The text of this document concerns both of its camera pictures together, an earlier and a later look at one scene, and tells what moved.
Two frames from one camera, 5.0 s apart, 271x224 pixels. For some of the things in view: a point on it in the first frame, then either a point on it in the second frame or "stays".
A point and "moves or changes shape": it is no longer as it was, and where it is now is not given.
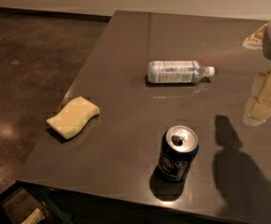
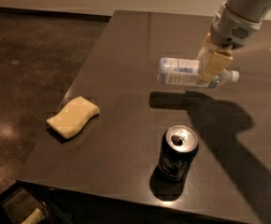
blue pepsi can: x=179 y=147 stays
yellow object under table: x=35 y=217 stays
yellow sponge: x=73 y=118 stays
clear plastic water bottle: x=178 y=72 moves or changes shape
